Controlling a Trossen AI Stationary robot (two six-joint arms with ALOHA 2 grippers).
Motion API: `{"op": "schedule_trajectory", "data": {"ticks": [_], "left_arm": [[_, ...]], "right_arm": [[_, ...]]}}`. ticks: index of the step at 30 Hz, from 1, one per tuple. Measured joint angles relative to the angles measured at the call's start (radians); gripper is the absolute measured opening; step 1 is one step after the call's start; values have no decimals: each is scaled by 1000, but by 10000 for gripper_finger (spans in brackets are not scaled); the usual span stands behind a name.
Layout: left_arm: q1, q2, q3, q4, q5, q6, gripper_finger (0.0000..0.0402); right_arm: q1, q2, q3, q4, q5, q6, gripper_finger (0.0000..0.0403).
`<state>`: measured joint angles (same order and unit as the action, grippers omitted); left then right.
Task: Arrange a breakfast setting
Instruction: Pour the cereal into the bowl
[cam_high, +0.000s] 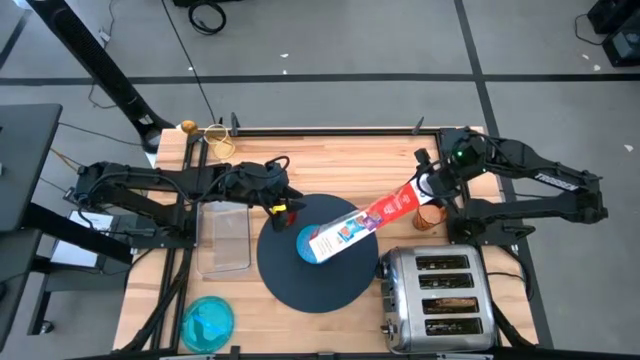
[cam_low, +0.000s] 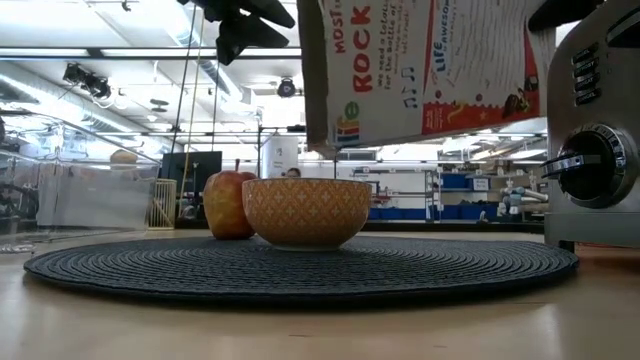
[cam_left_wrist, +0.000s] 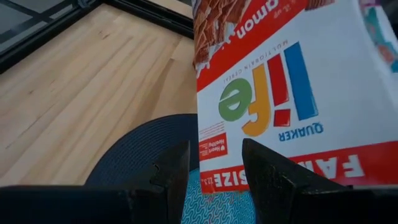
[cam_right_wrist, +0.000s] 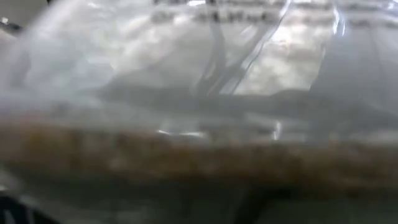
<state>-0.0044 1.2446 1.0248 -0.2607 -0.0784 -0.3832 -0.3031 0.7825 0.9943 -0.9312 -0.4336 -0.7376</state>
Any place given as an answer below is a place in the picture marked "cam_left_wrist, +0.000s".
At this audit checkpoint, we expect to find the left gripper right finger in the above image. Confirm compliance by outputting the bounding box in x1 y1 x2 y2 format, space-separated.
242 138 354 224

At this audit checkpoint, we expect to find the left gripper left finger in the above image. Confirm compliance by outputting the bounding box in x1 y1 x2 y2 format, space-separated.
127 139 191 224

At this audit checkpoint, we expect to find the patterned ceramic bowl teal inside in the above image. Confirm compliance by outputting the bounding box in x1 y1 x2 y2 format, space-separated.
180 167 257 224

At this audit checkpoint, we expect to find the Life cereal box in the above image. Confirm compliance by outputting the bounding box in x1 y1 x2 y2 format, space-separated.
191 0 398 195

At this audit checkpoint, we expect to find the dark blue round woven placemat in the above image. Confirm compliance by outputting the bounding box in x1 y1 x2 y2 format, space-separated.
84 113 200 187

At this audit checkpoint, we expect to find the black metal table frame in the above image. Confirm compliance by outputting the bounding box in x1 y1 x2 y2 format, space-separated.
0 0 195 74

